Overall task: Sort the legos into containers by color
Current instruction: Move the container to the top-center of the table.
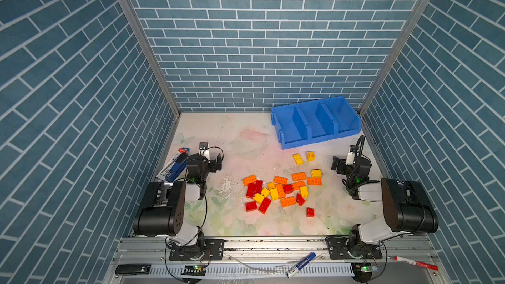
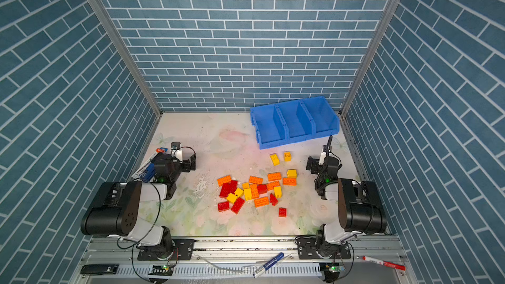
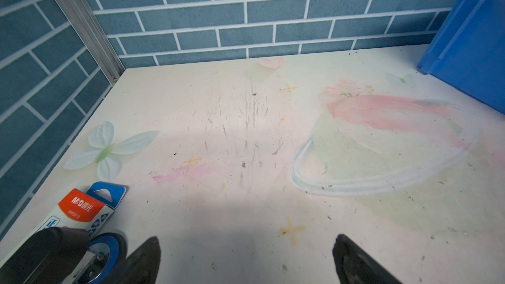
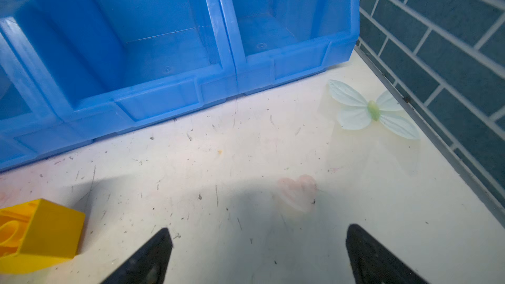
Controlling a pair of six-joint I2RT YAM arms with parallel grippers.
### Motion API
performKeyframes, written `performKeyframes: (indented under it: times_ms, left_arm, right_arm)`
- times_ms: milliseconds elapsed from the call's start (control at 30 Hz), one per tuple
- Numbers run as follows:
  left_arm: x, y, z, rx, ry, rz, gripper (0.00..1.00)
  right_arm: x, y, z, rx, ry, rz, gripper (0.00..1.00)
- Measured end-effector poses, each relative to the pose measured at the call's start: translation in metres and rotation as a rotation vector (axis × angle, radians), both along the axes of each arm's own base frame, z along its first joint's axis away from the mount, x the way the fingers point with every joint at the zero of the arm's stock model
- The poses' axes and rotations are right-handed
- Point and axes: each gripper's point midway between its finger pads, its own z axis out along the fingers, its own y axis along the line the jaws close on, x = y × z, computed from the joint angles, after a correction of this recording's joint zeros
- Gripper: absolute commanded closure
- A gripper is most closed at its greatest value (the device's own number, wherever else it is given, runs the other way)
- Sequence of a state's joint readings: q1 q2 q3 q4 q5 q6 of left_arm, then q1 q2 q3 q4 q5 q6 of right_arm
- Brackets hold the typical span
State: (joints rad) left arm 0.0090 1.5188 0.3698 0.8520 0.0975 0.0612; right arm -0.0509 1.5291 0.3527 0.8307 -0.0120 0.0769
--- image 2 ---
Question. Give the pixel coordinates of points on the blue stapler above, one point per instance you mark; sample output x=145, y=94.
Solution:
x=147, y=170

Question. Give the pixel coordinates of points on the yellow lego brick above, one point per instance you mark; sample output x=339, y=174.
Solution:
x=275, y=159
x=277, y=192
x=287, y=157
x=232, y=198
x=292, y=173
x=248, y=194

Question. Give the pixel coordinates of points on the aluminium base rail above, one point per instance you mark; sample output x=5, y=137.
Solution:
x=234, y=259

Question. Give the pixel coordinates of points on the blue white marker pen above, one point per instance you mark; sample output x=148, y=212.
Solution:
x=266, y=266

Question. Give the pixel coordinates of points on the red lego brick tilted small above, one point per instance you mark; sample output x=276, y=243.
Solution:
x=273, y=200

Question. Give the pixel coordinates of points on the red lego brick bottom left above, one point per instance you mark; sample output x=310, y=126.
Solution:
x=223, y=206

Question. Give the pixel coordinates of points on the red lego brick large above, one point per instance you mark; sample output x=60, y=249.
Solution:
x=228, y=188

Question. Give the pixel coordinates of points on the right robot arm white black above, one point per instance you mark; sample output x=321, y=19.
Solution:
x=359, y=210

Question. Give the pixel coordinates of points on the orange lego brick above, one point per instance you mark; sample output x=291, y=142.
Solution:
x=274, y=176
x=263, y=201
x=290, y=181
x=223, y=180

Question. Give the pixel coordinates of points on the red lego brick small lone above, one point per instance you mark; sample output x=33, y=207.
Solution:
x=282, y=212

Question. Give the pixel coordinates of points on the red white marker pen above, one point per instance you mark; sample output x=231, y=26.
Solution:
x=384, y=263

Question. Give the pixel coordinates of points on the blue three-compartment bin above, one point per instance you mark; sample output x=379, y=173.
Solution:
x=294, y=121

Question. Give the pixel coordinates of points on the black flat device on rail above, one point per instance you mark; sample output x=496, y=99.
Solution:
x=99, y=269

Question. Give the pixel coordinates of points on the red lego brick long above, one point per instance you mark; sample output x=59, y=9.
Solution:
x=237, y=206

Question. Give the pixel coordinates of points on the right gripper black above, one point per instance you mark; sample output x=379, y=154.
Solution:
x=317, y=165

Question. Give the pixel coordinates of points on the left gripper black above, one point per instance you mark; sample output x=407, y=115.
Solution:
x=185, y=164

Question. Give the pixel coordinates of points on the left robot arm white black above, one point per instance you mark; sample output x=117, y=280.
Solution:
x=114, y=211

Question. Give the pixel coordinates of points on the orange lego brick bottom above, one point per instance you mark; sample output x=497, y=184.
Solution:
x=263, y=201

